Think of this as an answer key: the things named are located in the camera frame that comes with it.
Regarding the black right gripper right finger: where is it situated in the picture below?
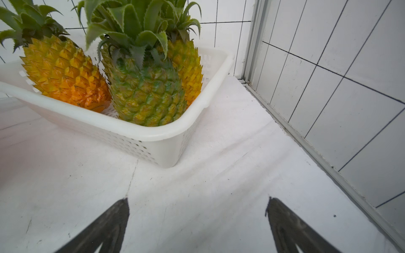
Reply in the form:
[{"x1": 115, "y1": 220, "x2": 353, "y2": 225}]
[{"x1": 265, "y1": 197, "x2": 339, "y2": 253}]

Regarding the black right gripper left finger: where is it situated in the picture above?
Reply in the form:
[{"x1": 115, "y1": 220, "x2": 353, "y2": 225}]
[{"x1": 57, "y1": 198, "x2": 130, "y2": 253}]

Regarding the orange yellow pineapple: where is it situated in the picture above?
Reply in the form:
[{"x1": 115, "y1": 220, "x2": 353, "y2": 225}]
[{"x1": 1, "y1": 1, "x2": 112, "y2": 113}]

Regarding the yellow green pineapple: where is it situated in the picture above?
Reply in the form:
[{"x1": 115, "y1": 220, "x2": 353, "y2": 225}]
[{"x1": 161, "y1": 1, "x2": 203, "y2": 106}]

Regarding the white plastic perforated basket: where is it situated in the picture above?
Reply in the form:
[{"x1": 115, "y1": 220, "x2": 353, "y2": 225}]
[{"x1": 1, "y1": 47, "x2": 234, "y2": 168}]

